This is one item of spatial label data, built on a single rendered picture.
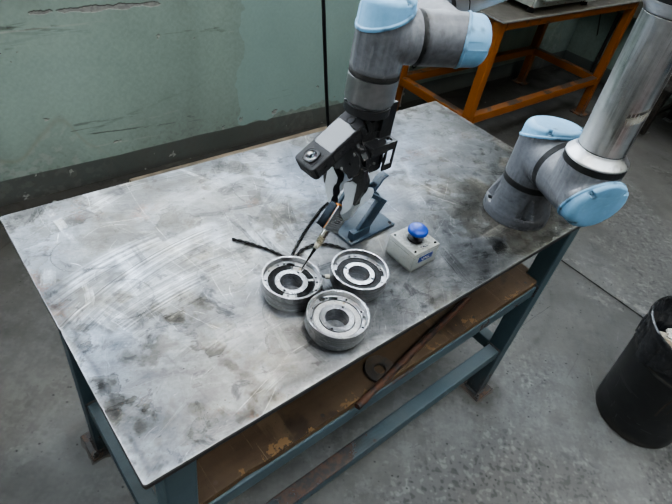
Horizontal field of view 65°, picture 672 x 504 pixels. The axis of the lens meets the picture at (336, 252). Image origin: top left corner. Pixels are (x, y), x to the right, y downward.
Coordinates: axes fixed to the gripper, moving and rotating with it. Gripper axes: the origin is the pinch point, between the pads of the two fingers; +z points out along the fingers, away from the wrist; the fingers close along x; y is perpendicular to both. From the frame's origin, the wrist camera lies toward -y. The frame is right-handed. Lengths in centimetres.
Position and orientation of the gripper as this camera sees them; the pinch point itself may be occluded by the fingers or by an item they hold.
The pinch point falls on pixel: (337, 211)
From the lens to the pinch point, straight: 90.5
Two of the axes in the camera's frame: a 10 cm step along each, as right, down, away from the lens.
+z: -1.5, 7.4, 6.6
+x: -6.6, -5.7, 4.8
